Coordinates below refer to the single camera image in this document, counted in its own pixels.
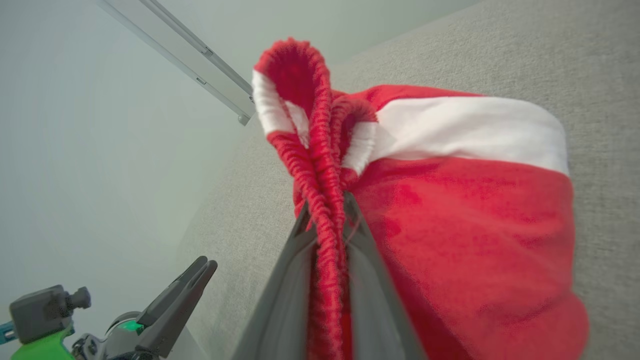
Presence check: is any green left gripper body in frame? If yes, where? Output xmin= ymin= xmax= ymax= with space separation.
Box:
xmin=10 ymin=311 xmax=163 ymax=360

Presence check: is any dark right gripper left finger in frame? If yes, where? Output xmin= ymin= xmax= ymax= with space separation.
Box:
xmin=231 ymin=202 xmax=320 ymax=360

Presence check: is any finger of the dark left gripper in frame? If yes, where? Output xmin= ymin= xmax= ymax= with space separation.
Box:
xmin=136 ymin=256 xmax=209 ymax=327
xmin=136 ymin=260 xmax=219 ymax=358

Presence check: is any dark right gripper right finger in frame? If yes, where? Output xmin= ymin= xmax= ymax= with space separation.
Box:
xmin=343 ymin=191 xmax=427 ymax=360

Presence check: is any red white basketball jersey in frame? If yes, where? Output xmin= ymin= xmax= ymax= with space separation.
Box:
xmin=251 ymin=37 xmax=591 ymax=360

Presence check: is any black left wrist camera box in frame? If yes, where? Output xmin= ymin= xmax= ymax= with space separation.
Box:
xmin=9 ymin=285 xmax=92 ymax=345

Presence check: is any grey metal post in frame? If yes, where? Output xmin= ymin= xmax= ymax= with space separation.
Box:
xmin=95 ymin=0 xmax=257 ymax=127

